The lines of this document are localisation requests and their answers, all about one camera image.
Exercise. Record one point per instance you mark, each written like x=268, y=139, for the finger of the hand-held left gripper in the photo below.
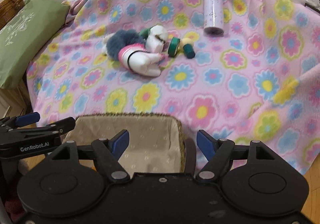
x=27, y=117
x=58, y=126

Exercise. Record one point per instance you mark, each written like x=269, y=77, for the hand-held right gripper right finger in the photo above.
x=205, y=142

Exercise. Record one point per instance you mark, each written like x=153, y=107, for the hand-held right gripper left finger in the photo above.
x=120, y=142

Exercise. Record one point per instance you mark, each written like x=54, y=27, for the lined wicker basket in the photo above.
x=150, y=144

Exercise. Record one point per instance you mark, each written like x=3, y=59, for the plush doll with grey fur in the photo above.
x=140, y=61

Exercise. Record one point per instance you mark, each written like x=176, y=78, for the white lamb plush toy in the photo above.
x=158, y=33

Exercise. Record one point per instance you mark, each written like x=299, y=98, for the pink floral fleece blanket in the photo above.
x=225, y=84

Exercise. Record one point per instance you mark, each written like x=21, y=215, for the green embroidered pillow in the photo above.
x=25, y=39

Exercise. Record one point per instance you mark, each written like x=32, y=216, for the green plush toy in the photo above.
x=144, y=32

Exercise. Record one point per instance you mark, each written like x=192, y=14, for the wicker chair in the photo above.
x=12, y=1

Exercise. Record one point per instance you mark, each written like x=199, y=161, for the purple bottle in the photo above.
x=212, y=11

